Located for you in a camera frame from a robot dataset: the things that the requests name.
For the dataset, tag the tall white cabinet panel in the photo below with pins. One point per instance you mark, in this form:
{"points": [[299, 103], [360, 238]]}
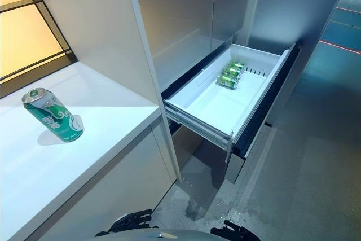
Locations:
{"points": [[98, 26]]}

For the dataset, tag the white counter cabinet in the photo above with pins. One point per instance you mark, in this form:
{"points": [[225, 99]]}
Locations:
{"points": [[70, 173]]}

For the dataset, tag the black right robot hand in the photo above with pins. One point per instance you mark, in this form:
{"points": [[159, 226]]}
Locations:
{"points": [[234, 231]]}

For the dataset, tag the tall green beer can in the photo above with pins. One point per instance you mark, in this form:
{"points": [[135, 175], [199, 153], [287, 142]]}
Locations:
{"points": [[55, 118]]}

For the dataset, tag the small green drink can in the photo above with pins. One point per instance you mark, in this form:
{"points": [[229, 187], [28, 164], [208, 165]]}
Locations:
{"points": [[228, 81], [235, 65], [232, 72]]}

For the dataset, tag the grey robot torso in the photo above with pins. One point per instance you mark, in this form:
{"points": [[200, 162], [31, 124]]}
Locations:
{"points": [[183, 236]]}

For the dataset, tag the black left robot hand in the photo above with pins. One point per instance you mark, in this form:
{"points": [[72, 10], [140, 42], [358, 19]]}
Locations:
{"points": [[135, 224]]}

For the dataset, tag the white fridge drawer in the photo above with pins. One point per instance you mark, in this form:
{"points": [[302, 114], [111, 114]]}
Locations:
{"points": [[214, 111]]}

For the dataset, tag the stainless steel fridge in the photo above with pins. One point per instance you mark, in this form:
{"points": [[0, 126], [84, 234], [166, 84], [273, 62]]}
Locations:
{"points": [[183, 21]]}

